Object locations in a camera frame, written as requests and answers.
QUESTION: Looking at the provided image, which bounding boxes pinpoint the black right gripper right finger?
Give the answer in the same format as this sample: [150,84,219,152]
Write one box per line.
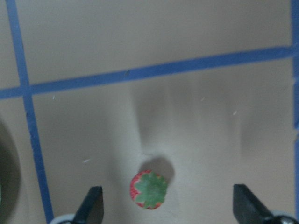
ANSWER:
[233,183,299,224]

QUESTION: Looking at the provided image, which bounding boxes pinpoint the strawberry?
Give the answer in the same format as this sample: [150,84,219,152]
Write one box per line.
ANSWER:
[129,170,168,210]

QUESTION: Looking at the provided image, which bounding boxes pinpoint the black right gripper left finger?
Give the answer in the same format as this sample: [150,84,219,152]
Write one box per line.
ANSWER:
[72,186,104,224]

